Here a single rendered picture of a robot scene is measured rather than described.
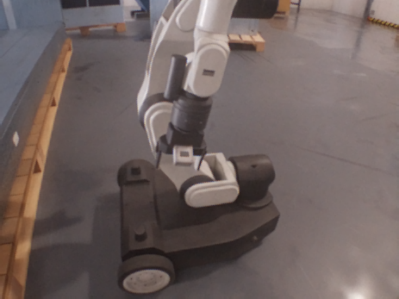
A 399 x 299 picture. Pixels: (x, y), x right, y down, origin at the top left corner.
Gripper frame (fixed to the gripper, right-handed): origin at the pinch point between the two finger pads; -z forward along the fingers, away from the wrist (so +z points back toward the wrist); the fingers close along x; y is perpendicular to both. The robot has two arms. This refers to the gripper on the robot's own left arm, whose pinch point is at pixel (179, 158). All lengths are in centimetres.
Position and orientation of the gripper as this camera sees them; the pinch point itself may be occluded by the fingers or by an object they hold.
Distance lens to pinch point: 70.8
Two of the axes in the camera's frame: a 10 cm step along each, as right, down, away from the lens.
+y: 2.3, 5.4, -8.1
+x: -9.5, -0.7, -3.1
